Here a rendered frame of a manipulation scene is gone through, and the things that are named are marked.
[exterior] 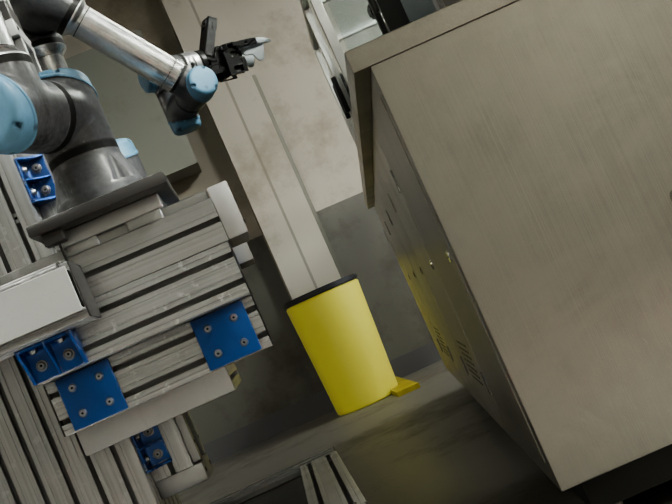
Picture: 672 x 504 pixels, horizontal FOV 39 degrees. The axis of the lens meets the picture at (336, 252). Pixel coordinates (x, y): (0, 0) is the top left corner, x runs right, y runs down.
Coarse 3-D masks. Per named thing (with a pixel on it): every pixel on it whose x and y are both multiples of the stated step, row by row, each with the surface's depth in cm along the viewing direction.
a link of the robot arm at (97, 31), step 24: (24, 0) 205; (48, 0) 204; (72, 0) 205; (24, 24) 208; (48, 24) 206; (72, 24) 206; (96, 24) 208; (96, 48) 211; (120, 48) 210; (144, 48) 211; (144, 72) 213; (168, 72) 213; (192, 72) 213; (192, 96) 215
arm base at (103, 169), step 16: (96, 144) 150; (112, 144) 152; (64, 160) 149; (80, 160) 148; (96, 160) 149; (112, 160) 151; (64, 176) 149; (80, 176) 148; (96, 176) 147; (112, 176) 148; (128, 176) 150; (64, 192) 150; (80, 192) 147; (96, 192) 146; (64, 208) 148
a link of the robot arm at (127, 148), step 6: (126, 138) 204; (120, 144) 200; (126, 144) 201; (132, 144) 203; (120, 150) 200; (126, 150) 200; (132, 150) 202; (126, 156) 200; (132, 156) 201; (138, 156) 204; (132, 162) 200; (138, 162) 202; (138, 168) 201; (144, 174) 202
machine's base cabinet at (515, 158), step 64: (576, 0) 154; (640, 0) 154; (384, 64) 155; (448, 64) 155; (512, 64) 154; (576, 64) 154; (640, 64) 154; (384, 128) 177; (448, 128) 154; (512, 128) 154; (576, 128) 154; (640, 128) 153; (384, 192) 272; (448, 192) 154; (512, 192) 154; (576, 192) 153; (640, 192) 153; (448, 256) 159; (512, 256) 153; (576, 256) 153; (640, 256) 152; (448, 320) 239; (512, 320) 153; (576, 320) 152; (640, 320) 152; (512, 384) 153; (576, 384) 152; (640, 384) 151; (576, 448) 151; (640, 448) 151
